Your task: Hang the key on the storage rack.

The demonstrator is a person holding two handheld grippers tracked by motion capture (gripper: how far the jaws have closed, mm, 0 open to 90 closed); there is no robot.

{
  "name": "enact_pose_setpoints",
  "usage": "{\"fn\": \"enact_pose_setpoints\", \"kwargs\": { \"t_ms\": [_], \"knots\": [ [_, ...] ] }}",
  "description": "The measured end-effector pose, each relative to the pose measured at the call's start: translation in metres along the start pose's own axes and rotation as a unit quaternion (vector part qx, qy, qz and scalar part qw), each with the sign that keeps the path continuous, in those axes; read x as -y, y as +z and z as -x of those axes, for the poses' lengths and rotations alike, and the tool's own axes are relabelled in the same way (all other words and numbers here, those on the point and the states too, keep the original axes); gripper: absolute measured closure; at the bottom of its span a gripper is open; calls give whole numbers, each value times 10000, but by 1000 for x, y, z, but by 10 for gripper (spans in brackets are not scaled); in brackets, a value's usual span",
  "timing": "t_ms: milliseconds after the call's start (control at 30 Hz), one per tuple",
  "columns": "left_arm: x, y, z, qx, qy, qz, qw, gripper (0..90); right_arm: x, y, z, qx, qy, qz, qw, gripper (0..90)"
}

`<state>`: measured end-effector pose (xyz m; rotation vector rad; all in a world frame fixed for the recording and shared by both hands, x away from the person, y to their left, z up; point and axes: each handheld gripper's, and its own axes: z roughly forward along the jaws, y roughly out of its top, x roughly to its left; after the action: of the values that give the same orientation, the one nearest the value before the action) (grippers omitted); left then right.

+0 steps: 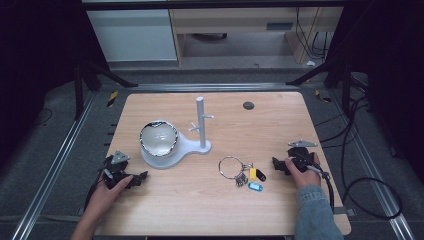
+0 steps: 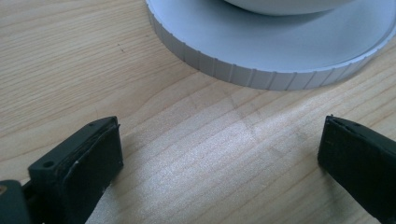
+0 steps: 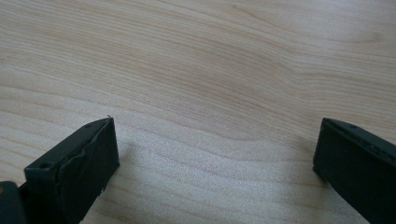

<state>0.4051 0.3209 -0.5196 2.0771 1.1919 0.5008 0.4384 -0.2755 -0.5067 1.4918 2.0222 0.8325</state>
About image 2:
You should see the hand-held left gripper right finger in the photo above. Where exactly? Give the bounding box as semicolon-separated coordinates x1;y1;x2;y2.
317;115;396;224

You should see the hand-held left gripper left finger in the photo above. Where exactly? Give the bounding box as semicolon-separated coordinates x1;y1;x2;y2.
21;116;124;224

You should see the white round ribbed base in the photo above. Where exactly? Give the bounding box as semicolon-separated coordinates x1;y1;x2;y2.
145;0;396;91

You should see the white rounded object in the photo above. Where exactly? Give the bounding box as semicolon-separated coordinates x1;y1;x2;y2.
223;0;359;17

